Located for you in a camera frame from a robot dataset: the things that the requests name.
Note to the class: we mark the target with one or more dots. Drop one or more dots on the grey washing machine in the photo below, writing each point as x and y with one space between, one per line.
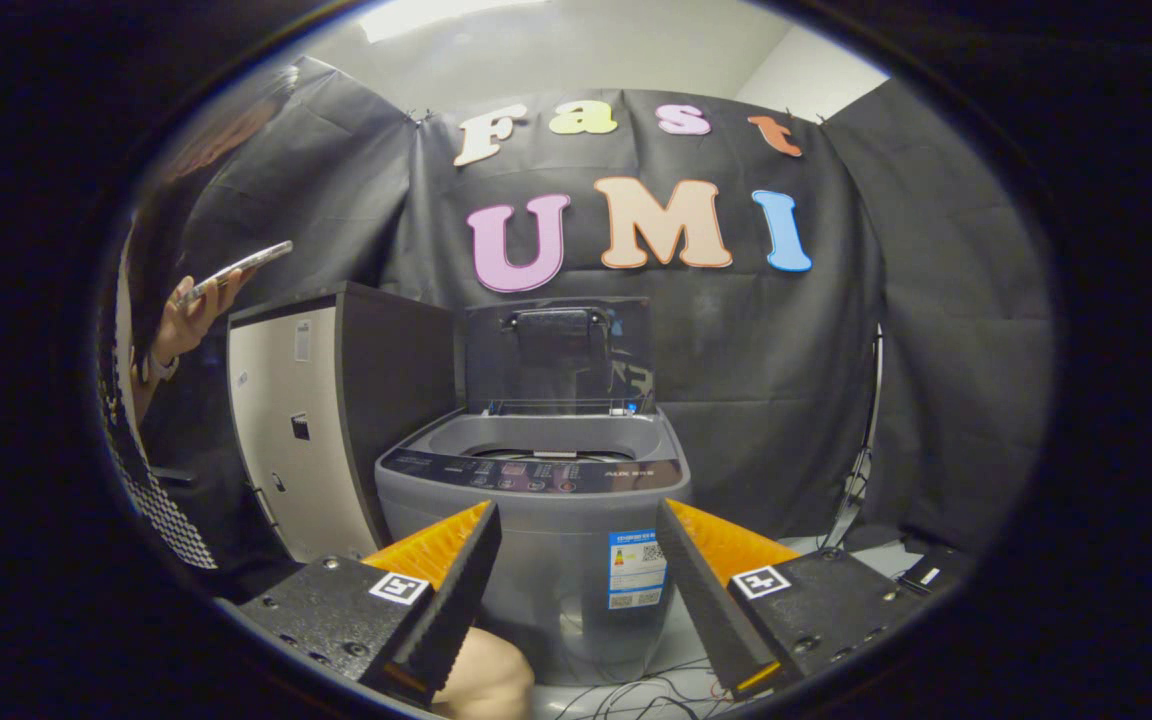
546 550

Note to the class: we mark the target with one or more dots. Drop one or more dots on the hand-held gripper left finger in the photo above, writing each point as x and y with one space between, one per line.
456 600

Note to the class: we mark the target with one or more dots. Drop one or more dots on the smartphone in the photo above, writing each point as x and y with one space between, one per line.
241 265

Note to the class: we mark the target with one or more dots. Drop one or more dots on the black backdrop cloth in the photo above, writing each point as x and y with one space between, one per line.
766 380

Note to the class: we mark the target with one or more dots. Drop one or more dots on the white and black cabinet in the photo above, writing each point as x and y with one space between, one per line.
316 440

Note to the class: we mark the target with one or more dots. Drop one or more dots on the dark transparent washing machine lid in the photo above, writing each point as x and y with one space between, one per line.
561 365

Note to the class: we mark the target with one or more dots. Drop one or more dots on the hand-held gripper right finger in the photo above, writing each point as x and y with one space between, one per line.
706 605

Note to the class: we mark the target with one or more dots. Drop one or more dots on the white wristband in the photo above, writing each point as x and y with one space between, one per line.
158 368

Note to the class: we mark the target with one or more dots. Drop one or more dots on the black box with white label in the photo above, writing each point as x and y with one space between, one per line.
936 572

